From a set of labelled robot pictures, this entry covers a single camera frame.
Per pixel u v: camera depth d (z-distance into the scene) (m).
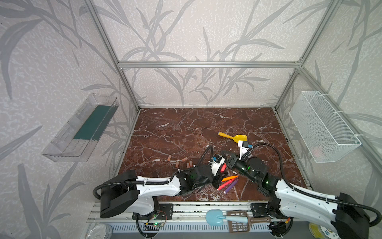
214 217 0.72
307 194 0.49
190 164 0.89
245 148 0.67
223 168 0.71
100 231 0.65
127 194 0.41
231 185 0.82
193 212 0.75
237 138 1.02
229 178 0.85
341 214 0.41
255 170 0.57
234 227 0.70
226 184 0.83
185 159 0.93
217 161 0.65
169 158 0.93
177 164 0.89
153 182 0.50
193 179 0.59
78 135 0.64
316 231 0.65
